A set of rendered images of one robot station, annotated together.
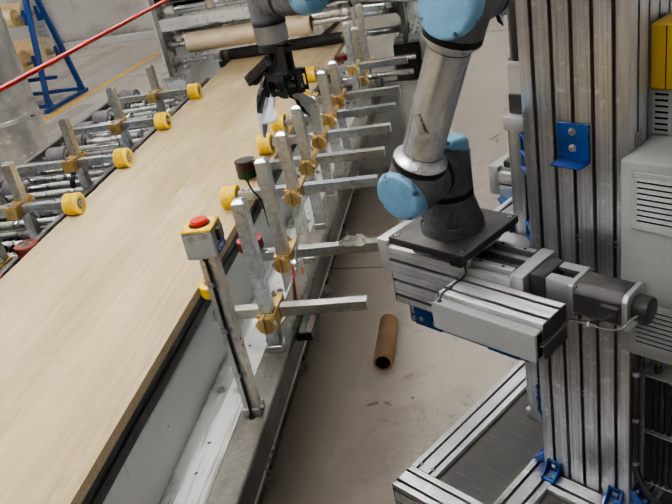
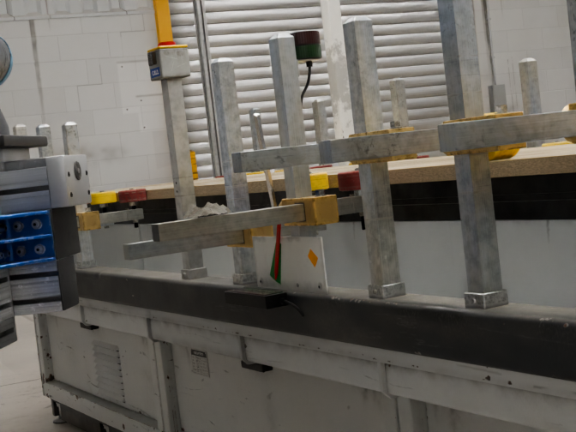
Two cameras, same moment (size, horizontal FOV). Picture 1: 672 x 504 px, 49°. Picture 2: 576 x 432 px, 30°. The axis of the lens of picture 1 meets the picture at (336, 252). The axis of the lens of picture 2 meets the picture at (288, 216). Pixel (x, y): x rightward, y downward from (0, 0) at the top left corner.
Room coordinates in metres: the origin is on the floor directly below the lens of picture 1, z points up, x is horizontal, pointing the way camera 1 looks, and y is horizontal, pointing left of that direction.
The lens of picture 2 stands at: (3.38, -1.21, 0.94)
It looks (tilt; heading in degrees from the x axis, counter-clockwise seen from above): 3 degrees down; 137
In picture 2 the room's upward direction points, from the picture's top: 7 degrees counter-clockwise
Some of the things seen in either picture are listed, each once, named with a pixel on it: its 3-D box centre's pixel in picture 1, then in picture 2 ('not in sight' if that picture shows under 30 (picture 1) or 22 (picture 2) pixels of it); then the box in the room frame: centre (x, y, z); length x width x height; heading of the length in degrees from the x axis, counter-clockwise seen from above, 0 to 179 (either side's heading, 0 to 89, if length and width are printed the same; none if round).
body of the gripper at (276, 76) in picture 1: (281, 70); not in sight; (1.69, 0.04, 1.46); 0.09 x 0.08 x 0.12; 40
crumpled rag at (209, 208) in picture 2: (352, 238); (207, 208); (1.95, -0.06, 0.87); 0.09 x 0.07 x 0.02; 76
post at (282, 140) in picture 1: (296, 201); (373, 164); (2.20, 0.09, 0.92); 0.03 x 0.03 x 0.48; 76
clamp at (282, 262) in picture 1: (285, 255); (308, 210); (1.98, 0.15, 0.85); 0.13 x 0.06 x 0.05; 166
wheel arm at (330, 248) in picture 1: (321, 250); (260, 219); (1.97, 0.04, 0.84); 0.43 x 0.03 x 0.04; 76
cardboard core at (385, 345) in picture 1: (386, 341); not in sight; (2.60, -0.13, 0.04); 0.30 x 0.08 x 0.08; 166
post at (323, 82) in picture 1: (332, 127); not in sight; (2.93, -0.09, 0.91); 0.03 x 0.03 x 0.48; 76
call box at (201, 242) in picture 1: (204, 239); (169, 64); (1.47, 0.28, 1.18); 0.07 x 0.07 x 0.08; 76
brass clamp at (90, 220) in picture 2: not in sight; (83, 220); (0.77, 0.45, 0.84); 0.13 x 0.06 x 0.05; 166
